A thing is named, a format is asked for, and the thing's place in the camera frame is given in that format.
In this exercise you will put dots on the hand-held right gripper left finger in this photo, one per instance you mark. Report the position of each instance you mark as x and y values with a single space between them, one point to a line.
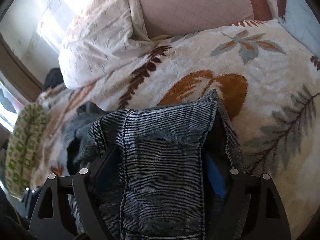
106 167

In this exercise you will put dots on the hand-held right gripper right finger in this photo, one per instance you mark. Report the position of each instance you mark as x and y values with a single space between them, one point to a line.
215 180

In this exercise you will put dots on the blue acid-wash denim pants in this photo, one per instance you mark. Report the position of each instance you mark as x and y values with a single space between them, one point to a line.
160 155

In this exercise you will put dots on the green and white patterned quilt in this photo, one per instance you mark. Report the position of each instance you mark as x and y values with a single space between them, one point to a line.
25 150

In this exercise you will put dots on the black garment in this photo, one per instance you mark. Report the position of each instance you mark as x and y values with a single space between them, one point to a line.
53 78

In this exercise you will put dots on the cream leaf-pattern blanket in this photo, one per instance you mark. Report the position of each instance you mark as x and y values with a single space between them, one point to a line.
262 80

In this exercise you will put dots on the white leaf-print pillow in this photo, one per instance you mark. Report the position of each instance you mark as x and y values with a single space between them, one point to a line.
100 42

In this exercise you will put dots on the pink padded headboard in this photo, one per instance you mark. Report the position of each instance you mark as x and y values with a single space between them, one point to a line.
195 7

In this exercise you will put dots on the grey-blue pillow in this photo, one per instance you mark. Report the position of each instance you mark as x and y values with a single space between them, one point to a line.
303 15

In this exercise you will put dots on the brown wooden window frame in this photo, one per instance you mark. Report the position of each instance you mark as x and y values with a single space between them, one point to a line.
20 72

